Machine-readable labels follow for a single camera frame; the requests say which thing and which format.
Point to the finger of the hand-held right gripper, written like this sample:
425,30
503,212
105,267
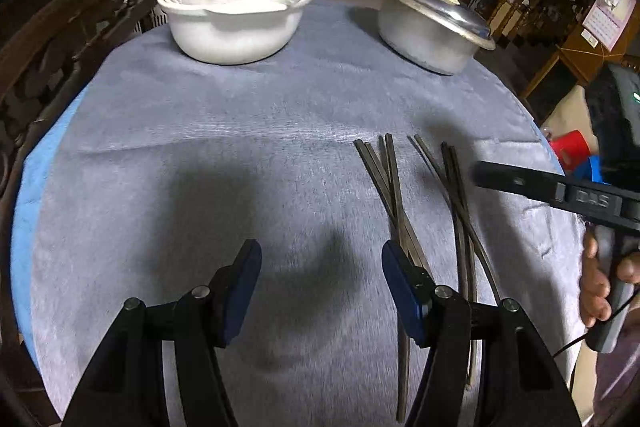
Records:
515,182

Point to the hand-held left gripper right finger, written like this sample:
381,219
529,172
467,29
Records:
400,279

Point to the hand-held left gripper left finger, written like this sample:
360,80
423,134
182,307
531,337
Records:
244,274

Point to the person's right hand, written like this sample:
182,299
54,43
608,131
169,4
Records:
592,287

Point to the red plastic stool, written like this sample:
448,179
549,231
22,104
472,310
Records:
570,149

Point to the beige chair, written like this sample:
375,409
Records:
567,107

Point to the grey tablecloth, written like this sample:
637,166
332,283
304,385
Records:
225,132

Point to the aluminium pot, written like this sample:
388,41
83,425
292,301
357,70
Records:
420,47

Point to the aluminium pot lid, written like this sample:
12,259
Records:
430,9

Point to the blue table cover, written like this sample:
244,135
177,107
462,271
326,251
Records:
30,207

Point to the white ceramic pot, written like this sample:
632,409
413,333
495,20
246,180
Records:
230,32

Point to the dark wooden sideboard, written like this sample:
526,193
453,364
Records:
55,22

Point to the wall calendar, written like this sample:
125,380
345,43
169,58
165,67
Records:
610,14

